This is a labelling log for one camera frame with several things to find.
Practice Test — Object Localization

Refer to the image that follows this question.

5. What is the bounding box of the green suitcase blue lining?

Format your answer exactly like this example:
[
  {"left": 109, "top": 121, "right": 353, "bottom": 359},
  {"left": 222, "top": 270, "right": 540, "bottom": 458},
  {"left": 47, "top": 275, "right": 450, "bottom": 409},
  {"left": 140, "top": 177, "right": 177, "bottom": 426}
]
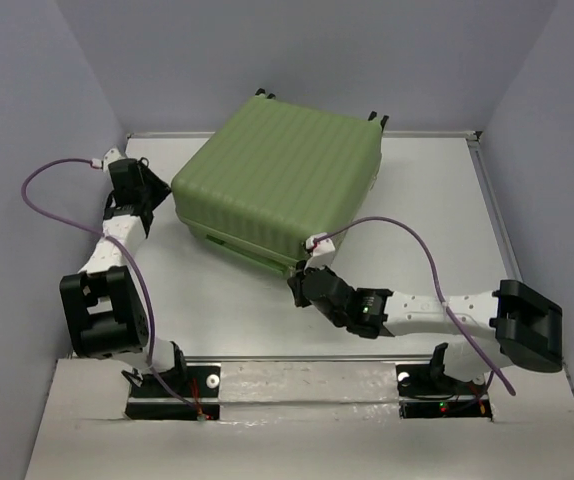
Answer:
[{"left": 171, "top": 95, "right": 383, "bottom": 274}]

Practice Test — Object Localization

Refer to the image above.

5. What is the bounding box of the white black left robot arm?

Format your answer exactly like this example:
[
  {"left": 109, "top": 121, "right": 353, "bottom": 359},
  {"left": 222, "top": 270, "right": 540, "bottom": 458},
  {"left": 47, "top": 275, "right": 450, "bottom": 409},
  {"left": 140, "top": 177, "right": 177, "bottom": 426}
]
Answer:
[{"left": 59, "top": 158, "right": 188, "bottom": 395}]

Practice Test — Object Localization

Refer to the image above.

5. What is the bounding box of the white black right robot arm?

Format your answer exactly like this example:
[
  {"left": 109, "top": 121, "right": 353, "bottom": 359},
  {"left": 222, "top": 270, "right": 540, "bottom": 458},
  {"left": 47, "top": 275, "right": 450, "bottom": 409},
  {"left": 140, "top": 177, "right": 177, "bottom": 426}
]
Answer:
[{"left": 287, "top": 266, "right": 563, "bottom": 392}]

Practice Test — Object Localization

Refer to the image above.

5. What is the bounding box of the green suitcase wheel front left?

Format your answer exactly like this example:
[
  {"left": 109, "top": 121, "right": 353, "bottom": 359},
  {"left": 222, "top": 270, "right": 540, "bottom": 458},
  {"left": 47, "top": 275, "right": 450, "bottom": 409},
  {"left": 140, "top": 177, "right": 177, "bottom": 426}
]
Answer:
[{"left": 255, "top": 88, "right": 276, "bottom": 99}]

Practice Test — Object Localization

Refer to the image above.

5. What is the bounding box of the green suitcase wheel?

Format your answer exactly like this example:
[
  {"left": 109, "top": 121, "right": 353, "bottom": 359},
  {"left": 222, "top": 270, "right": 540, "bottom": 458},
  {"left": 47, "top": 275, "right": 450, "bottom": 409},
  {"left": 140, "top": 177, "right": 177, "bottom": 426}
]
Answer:
[
  {"left": 255, "top": 88, "right": 276, "bottom": 99},
  {"left": 367, "top": 111, "right": 389, "bottom": 131}
]

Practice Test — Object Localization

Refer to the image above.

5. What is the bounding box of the green suitcase wheel front right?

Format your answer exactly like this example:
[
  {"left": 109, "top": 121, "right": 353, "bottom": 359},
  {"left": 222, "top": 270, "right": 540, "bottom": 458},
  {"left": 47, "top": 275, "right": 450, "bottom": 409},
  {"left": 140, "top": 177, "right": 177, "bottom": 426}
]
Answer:
[{"left": 367, "top": 111, "right": 389, "bottom": 131}]

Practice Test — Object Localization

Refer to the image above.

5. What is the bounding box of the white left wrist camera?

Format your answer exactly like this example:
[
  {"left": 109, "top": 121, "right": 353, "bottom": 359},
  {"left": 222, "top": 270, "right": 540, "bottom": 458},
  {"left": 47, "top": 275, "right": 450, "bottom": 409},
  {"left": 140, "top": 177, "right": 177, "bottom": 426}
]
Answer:
[{"left": 93, "top": 146, "right": 126, "bottom": 172}]

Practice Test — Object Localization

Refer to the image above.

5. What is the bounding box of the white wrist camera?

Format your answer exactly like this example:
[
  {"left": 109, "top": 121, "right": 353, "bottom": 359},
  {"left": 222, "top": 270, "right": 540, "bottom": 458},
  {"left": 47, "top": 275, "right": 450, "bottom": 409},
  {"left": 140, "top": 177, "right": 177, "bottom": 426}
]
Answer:
[
  {"left": 305, "top": 232, "right": 336, "bottom": 269},
  {"left": 93, "top": 146, "right": 126, "bottom": 172}
]

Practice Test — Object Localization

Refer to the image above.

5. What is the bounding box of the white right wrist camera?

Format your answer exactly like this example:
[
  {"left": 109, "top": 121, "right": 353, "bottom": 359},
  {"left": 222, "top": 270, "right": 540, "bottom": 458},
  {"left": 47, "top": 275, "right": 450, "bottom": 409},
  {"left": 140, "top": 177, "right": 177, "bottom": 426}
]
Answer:
[{"left": 305, "top": 232, "right": 336, "bottom": 269}]

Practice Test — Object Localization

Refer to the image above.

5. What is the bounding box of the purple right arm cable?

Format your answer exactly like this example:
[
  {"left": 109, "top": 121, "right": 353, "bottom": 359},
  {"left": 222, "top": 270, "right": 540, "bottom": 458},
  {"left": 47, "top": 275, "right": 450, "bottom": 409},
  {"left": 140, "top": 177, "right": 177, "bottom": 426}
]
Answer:
[{"left": 316, "top": 216, "right": 517, "bottom": 414}]

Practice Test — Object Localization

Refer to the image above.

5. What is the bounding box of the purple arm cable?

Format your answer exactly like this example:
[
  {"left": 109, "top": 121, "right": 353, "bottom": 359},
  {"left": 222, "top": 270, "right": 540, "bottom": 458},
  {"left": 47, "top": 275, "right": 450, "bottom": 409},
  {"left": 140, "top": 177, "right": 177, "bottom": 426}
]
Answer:
[
  {"left": 316, "top": 216, "right": 517, "bottom": 414},
  {"left": 20, "top": 158, "right": 203, "bottom": 411}
]

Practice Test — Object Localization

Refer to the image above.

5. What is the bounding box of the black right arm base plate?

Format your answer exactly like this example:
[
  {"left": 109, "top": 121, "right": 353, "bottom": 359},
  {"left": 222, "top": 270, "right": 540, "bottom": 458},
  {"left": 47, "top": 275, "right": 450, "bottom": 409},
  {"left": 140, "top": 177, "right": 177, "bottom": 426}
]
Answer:
[{"left": 396, "top": 364, "right": 493, "bottom": 420}]

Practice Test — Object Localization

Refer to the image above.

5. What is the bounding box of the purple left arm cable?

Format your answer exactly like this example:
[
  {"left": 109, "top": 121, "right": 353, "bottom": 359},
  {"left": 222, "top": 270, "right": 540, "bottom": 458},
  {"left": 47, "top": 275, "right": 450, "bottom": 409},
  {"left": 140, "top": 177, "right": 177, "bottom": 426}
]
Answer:
[{"left": 20, "top": 158, "right": 203, "bottom": 411}]

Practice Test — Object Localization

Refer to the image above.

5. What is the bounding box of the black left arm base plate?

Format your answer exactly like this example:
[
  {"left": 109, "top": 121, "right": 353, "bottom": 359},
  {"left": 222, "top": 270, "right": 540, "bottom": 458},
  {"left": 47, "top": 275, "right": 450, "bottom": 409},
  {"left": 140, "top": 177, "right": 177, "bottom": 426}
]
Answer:
[{"left": 121, "top": 363, "right": 221, "bottom": 421}]

